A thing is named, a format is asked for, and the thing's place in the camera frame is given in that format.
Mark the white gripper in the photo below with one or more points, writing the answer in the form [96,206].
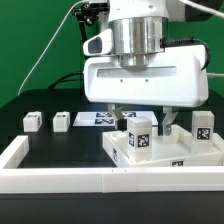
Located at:
[174,77]

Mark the white square tabletop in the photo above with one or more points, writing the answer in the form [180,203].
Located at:
[178,149]

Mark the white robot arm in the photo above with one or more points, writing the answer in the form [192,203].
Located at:
[134,61]

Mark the white marker sheet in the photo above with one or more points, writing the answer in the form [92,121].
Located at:
[106,119]

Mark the white U-shaped obstacle fence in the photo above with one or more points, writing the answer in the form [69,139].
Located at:
[14,180]

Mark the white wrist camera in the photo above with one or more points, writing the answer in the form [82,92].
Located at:
[100,44]

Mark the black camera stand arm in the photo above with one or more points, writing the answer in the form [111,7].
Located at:
[88,14]

